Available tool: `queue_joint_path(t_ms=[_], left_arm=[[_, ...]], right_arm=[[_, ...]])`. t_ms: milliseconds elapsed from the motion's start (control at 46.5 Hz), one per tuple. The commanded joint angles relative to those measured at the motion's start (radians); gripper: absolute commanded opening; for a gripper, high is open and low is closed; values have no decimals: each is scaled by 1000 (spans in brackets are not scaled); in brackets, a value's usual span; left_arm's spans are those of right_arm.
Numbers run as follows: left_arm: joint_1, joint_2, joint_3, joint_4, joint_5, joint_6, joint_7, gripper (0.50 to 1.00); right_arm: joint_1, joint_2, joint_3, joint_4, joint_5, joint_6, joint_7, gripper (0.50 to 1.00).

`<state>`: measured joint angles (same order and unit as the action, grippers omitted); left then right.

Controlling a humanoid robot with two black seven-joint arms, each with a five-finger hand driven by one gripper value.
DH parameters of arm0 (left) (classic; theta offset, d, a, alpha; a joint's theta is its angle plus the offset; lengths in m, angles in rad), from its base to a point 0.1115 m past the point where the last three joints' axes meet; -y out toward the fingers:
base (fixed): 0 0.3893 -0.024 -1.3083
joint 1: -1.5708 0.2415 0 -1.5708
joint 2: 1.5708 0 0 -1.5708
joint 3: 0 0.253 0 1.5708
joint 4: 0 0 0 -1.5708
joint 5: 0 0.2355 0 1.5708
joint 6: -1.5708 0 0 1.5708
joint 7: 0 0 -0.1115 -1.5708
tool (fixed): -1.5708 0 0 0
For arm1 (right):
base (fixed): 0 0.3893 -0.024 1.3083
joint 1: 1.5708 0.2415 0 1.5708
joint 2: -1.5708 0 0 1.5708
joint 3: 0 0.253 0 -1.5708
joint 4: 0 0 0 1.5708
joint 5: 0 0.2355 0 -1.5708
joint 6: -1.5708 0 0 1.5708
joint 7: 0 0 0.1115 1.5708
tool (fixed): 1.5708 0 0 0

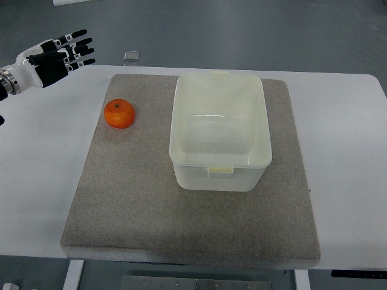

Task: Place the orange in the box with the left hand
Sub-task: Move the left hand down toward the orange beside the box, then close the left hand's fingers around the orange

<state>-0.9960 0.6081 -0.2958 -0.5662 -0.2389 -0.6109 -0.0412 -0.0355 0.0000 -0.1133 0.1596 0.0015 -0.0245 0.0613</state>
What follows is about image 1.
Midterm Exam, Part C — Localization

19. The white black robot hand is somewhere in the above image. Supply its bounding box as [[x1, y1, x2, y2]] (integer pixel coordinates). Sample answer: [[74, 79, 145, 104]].
[[16, 29, 95, 91]]

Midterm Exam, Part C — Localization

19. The orange fruit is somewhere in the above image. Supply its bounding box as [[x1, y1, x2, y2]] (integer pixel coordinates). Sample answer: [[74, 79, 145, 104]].
[[103, 98, 135, 129]]

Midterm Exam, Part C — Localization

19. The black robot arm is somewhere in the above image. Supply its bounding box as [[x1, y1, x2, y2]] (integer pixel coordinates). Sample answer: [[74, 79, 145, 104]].
[[1, 68, 21, 101]]

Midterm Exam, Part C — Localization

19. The cream plastic box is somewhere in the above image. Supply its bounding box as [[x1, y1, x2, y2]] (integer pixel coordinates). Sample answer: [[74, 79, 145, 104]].
[[169, 72, 272, 192]]

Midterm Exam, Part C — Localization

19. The white object on floor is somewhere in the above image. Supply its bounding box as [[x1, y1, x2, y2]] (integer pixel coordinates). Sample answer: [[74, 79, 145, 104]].
[[53, 0, 89, 7]]

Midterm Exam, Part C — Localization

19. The small clear plastic object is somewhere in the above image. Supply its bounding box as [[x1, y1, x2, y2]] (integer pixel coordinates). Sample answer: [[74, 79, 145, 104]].
[[123, 51, 140, 62]]

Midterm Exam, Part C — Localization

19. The grey felt mat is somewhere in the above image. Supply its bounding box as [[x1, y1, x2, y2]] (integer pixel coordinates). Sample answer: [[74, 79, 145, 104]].
[[61, 74, 320, 269]]

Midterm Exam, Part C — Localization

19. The white table leg left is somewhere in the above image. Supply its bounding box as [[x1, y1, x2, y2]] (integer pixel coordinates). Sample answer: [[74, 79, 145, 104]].
[[62, 260, 85, 290]]

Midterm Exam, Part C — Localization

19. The white table leg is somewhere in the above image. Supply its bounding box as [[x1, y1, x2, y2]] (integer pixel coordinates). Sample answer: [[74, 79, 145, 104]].
[[62, 260, 85, 290], [294, 270, 311, 290]]

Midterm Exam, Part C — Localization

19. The white object bottom left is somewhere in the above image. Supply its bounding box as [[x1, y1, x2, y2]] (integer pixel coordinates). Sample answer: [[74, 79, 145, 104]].
[[2, 283, 19, 290]]

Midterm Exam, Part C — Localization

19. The white table leg right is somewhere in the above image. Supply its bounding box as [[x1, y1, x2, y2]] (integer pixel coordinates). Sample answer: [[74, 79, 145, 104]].
[[294, 270, 311, 290]]

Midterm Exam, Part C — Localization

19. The black control panel strip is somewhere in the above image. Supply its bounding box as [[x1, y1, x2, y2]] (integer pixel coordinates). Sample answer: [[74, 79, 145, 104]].
[[331, 269, 387, 280]]

